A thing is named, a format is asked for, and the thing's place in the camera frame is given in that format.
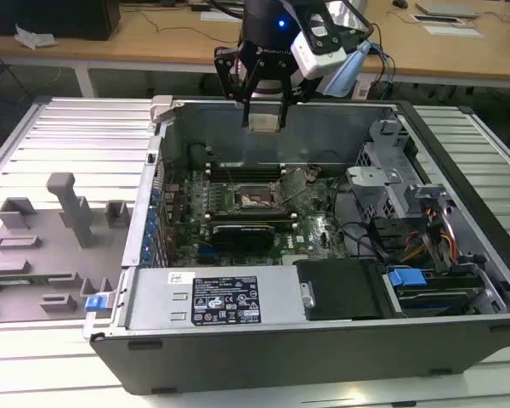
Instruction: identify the crumpled white paper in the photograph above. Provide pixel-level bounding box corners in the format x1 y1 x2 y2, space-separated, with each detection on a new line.
14 23 59 50

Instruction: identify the metal drive cage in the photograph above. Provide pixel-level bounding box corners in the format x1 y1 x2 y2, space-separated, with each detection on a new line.
346 118 447 218

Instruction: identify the orange yellow wire bundle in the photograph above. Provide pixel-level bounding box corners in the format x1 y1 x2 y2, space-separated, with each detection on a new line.
401 207 458 264

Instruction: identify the black hard disk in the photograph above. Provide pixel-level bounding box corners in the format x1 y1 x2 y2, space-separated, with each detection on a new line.
393 284 481 318

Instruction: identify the black internal cable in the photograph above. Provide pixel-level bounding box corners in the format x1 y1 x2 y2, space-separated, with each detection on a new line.
335 220 392 260

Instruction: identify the black graphics card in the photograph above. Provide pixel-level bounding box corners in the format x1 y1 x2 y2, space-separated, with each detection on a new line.
212 223 277 252

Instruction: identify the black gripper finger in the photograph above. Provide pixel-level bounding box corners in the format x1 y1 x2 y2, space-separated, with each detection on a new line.
214 46 264 128
279 63 311 128

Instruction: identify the white desk leg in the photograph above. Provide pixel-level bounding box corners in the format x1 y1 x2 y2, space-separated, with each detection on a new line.
74 67 99 99

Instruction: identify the white paper sheet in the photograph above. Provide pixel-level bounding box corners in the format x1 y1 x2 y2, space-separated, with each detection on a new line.
200 10 243 22

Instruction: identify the grey flat laptop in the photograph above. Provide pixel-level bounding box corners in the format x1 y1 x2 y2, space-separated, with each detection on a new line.
415 2 479 19

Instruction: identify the white flat sheet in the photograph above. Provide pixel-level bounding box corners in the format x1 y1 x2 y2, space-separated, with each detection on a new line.
423 24 484 38

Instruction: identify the CPU socket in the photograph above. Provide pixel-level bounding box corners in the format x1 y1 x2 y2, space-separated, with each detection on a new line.
233 182 288 213

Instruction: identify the wooden desk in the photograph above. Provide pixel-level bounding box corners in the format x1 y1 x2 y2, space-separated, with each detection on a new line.
0 0 510 90

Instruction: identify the black box on desk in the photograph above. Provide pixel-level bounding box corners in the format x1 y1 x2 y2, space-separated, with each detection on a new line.
0 0 122 42

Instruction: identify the blue disk carrier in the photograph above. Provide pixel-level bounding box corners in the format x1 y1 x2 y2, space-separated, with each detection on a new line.
388 267 428 294

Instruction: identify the metal socket cover frame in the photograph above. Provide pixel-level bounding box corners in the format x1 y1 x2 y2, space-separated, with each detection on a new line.
274 167 320 204

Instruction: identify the grey parts rack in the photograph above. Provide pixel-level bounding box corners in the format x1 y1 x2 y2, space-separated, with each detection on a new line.
0 172 133 324

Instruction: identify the black open PC case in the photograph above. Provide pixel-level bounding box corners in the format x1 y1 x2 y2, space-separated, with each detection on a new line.
82 95 510 394

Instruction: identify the black RAM slots bank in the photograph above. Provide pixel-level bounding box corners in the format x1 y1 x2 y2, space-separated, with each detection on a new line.
202 211 299 231
206 160 286 183

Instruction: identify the grey power supply unit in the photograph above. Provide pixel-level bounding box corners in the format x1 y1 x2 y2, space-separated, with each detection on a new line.
125 267 309 331

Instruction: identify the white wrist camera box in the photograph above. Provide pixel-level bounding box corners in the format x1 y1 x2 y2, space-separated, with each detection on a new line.
291 31 349 80

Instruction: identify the green motherboard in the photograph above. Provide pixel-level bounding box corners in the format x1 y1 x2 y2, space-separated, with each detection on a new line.
165 165 354 269

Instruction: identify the green RAM stick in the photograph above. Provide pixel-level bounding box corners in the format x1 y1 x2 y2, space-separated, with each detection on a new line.
0 275 50 286

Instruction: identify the silver square CPU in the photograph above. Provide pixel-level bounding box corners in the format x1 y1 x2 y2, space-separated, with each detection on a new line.
248 113 281 135

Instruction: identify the black plastic shroud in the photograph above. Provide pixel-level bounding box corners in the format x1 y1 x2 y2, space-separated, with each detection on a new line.
295 258 386 322

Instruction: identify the white framed black plate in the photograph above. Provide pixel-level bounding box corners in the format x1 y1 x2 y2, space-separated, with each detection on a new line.
411 14 460 25

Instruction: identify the blue cable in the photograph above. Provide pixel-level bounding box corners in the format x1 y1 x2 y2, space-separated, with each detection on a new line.
376 42 396 101

